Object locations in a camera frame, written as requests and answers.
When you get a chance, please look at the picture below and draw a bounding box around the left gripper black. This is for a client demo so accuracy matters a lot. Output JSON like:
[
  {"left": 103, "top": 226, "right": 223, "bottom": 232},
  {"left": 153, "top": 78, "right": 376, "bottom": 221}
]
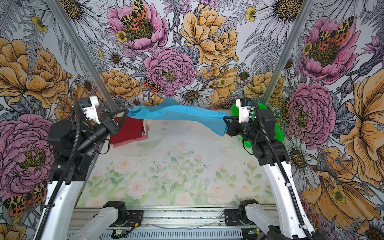
[{"left": 78, "top": 108, "right": 131, "bottom": 152}]

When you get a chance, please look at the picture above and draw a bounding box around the green plastic basket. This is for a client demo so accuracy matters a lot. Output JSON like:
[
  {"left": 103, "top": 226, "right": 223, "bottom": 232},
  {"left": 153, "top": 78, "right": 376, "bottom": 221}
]
[{"left": 231, "top": 103, "right": 284, "bottom": 149}]

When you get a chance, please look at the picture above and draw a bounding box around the blue t-shirt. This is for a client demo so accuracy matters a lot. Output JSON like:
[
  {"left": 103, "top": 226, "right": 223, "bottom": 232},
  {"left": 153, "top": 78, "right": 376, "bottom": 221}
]
[{"left": 127, "top": 98, "right": 229, "bottom": 136}]

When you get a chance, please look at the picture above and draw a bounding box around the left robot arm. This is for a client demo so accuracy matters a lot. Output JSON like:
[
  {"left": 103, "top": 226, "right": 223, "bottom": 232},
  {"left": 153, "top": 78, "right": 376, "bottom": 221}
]
[{"left": 34, "top": 107, "right": 129, "bottom": 240}]

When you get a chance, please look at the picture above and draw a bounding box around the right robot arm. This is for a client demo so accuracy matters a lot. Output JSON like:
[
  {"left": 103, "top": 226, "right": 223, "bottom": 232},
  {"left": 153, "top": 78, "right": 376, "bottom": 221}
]
[{"left": 224, "top": 107, "right": 322, "bottom": 240}]

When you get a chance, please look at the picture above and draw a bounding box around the dark red folded t-shirt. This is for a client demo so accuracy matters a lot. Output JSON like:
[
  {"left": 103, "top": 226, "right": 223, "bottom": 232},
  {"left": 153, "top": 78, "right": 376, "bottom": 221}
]
[{"left": 109, "top": 116, "right": 146, "bottom": 145}]

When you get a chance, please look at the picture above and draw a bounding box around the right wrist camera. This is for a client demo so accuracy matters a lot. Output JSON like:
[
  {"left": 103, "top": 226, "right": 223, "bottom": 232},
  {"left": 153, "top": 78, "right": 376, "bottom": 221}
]
[{"left": 236, "top": 98, "right": 254, "bottom": 124}]

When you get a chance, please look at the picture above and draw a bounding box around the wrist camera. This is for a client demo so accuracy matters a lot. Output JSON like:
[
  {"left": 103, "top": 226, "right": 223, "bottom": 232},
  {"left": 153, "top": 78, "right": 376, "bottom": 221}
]
[
  {"left": 236, "top": 98, "right": 254, "bottom": 124},
  {"left": 80, "top": 96, "right": 101, "bottom": 124}
]

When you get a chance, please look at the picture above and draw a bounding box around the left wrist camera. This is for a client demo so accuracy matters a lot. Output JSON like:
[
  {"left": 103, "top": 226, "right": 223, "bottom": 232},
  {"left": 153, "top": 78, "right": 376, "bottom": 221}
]
[{"left": 80, "top": 96, "right": 101, "bottom": 124}]

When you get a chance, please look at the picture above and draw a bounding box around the left aluminium corner post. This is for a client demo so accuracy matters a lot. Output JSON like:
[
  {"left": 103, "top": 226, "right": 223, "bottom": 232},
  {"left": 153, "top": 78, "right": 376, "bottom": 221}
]
[{"left": 47, "top": 1, "right": 120, "bottom": 112}]

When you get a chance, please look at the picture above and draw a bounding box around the aluminium corner post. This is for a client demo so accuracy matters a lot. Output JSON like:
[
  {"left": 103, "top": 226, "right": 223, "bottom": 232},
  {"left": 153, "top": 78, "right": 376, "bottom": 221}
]
[
  {"left": 261, "top": 0, "right": 315, "bottom": 105},
  {"left": 47, "top": 1, "right": 120, "bottom": 112}
]

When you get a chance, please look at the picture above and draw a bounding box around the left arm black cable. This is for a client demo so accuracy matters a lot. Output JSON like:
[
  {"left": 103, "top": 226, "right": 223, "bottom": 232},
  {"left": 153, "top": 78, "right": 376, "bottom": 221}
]
[{"left": 34, "top": 100, "right": 83, "bottom": 240}]

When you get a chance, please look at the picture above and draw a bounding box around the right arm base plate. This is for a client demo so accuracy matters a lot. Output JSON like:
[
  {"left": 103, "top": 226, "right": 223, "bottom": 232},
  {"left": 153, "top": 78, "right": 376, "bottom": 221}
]
[{"left": 224, "top": 209, "right": 244, "bottom": 226}]

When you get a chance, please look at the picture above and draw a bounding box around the aluminium front rail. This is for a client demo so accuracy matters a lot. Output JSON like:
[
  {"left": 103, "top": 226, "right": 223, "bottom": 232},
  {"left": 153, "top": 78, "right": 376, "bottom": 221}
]
[{"left": 69, "top": 204, "right": 278, "bottom": 230}]

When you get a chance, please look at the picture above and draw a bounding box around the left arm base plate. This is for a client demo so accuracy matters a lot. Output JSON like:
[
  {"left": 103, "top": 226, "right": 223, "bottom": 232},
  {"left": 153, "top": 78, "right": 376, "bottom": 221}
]
[{"left": 123, "top": 210, "right": 144, "bottom": 228}]

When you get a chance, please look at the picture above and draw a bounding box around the white slotted cable duct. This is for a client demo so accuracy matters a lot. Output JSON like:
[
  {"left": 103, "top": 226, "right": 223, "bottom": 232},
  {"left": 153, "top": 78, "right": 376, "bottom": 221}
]
[{"left": 65, "top": 228, "right": 244, "bottom": 240}]

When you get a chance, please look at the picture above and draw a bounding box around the right aluminium corner post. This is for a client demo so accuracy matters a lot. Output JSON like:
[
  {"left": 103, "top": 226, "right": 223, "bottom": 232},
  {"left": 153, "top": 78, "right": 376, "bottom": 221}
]
[{"left": 261, "top": 0, "right": 315, "bottom": 105}]

